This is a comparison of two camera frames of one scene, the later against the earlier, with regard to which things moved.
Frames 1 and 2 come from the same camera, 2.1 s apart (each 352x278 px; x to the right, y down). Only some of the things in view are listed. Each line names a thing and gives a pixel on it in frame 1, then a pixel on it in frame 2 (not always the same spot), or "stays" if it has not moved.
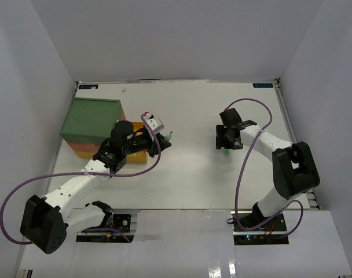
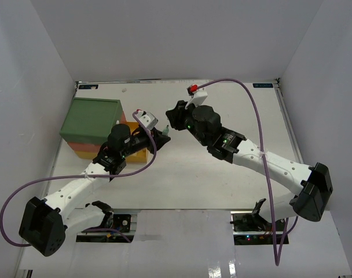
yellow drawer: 140,157 stays
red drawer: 88,147 stays
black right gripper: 221,142 -> 177,115
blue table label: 263,85 stays
